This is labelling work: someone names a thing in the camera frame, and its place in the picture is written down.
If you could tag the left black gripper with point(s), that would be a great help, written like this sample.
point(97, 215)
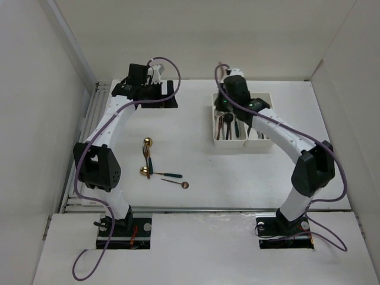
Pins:
point(167, 103)

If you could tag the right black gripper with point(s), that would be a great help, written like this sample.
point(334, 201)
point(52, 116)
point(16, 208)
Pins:
point(219, 105)

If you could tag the black round spoon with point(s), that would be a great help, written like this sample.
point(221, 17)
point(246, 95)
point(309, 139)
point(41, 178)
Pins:
point(228, 119)

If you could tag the silver round spoon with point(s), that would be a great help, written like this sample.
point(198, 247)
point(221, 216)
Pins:
point(218, 113)

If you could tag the brown wooden spoon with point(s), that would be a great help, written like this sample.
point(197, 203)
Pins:
point(219, 134)

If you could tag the gold spoon green handle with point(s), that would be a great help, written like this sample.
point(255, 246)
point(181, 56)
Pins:
point(145, 172)
point(237, 131)

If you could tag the rose gold fork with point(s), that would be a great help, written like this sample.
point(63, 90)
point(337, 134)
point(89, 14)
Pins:
point(145, 153)

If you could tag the small copper teaspoon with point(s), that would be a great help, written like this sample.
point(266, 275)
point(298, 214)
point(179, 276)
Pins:
point(184, 185)

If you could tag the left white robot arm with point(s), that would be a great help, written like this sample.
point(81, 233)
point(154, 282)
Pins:
point(96, 164)

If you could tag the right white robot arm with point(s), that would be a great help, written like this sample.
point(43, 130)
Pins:
point(314, 168)

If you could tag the left white plastic bin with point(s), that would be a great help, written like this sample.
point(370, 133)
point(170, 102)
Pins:
point(234, 142)

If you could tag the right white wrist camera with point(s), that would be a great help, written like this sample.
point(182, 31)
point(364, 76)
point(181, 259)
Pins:
point(234, 71)

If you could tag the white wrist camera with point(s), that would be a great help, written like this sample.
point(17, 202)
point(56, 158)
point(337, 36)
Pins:
point(154, 74)
point(234, 71)

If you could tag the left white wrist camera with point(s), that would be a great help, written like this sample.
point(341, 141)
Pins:
point(154, 74)

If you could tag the aluminium rail front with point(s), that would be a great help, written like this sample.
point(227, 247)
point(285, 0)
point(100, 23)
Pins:
point(147, 209)

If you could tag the aluminium rail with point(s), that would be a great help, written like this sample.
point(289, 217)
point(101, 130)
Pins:
point(92, 110)
point(147, 209)

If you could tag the aluminium rail left side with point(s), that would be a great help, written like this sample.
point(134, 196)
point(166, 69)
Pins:
point(92, 110)

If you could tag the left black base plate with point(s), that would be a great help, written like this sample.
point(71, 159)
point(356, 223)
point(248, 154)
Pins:
point(131, 234)

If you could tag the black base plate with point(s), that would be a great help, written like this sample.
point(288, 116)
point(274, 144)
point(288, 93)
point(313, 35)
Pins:
point(275, 233)
point(131, 234)

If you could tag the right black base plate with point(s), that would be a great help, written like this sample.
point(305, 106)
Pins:
point(275, 233)

